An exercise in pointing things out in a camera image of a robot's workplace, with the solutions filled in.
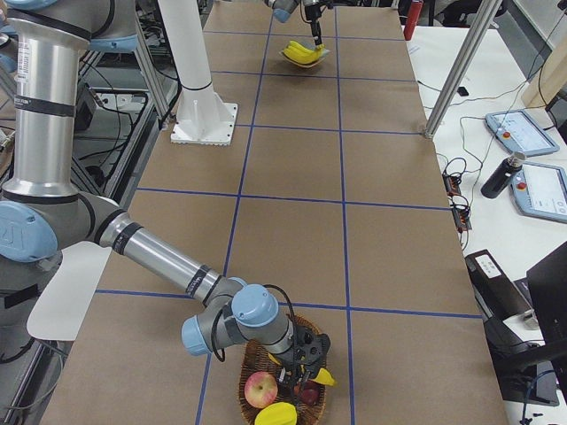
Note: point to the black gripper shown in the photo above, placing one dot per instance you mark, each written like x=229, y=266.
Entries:
x=291, y=359

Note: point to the second arm gripper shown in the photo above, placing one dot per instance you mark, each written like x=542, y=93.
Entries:
x=313, y=13

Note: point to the yellow plastic banana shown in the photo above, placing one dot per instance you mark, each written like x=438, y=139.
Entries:
x=299, y=54

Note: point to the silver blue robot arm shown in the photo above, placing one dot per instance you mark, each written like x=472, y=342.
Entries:
x=43, y=212

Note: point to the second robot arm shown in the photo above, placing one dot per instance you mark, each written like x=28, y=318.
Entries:
x=283, y=9

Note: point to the grey square plate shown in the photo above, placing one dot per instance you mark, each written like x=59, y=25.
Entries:
x=305, y=62

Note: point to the pink apple at basket left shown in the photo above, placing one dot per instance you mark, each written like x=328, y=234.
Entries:
x=260, y=389

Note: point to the brown wicker basket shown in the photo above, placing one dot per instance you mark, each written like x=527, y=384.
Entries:
x=256, y=360

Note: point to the red apple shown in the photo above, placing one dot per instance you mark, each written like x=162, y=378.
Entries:
x=308, y=394

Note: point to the yellow starfruit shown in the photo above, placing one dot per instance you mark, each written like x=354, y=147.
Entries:
x=280, y=413

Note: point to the red fire extinguisher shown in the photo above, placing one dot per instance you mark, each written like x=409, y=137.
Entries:
x=413, y=15

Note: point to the small black box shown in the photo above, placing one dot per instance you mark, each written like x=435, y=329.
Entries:
x=462, y=91

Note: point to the black printer box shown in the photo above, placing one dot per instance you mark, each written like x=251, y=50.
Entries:
x=499, y=299

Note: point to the blue teach pendant far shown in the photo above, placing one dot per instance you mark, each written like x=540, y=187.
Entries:
x=517, y=131

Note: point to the blue teach pendant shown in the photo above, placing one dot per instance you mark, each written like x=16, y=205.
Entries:
x=539, y=191
x=517, y=131

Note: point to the black monitor stand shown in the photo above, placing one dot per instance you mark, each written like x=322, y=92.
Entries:
x=546, y=282

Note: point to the black water bottle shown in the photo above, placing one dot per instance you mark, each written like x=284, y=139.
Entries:
x=503, y=175

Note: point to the white chair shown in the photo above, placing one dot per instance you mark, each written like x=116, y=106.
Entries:
x=60, y=310

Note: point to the blue teach pendant near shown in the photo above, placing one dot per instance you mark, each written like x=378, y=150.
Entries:
x=539, y=191

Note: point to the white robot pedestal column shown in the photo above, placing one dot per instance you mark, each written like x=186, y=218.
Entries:
x=201, y=116

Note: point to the aluminium frame post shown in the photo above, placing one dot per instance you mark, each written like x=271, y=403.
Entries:
x=486, y=13

